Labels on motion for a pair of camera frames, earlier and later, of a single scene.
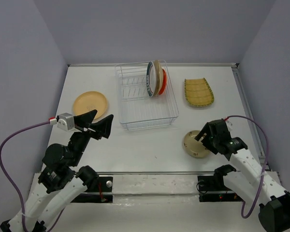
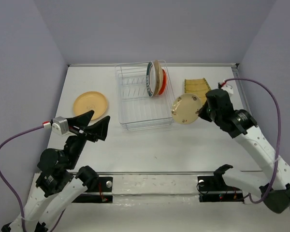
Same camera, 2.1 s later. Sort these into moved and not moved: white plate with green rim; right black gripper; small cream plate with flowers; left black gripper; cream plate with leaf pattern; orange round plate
Moved: small cream plate with flowers; right black gripper
Not moved: left black gripper; cream plate with leaf pattern; orange round plate; white plate with green rim
